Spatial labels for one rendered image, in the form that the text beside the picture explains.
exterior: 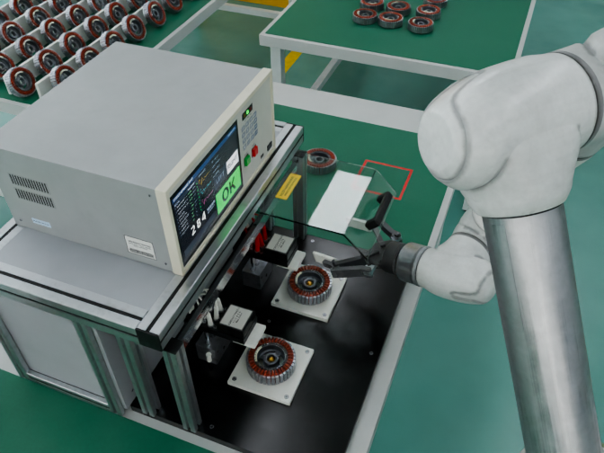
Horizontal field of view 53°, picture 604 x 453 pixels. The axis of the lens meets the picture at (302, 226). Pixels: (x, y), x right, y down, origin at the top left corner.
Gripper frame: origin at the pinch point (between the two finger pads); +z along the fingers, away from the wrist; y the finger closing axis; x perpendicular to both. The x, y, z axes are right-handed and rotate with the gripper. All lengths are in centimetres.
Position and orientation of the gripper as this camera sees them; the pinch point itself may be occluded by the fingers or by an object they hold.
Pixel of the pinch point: (334, 239)
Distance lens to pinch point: 148.8
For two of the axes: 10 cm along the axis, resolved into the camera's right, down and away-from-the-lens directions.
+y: 6.1, -6.2, 4.9
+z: -7.4, -2.2, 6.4
